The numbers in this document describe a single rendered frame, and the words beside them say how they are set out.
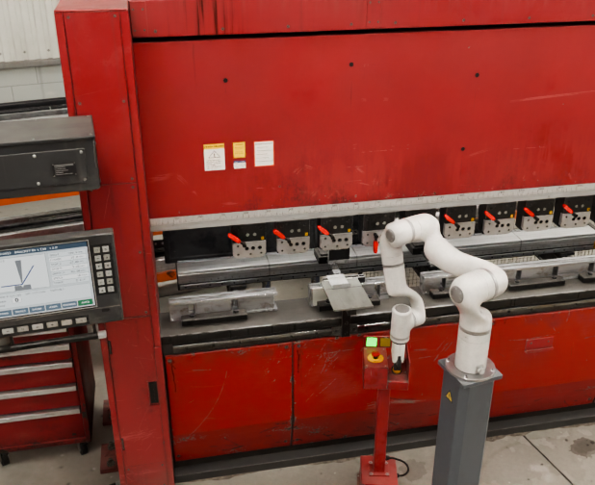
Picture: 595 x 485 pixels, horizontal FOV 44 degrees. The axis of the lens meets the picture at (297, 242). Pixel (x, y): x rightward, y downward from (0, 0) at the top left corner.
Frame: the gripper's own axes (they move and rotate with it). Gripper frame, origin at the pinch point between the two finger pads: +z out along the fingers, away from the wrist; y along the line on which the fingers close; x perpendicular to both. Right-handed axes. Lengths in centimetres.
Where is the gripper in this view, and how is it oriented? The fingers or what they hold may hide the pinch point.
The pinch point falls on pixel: (397, 366)
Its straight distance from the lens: 336.0
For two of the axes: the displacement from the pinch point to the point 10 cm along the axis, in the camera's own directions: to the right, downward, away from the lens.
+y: -0.5, 5.2, -8.6
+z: 0.0, 8.6, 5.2
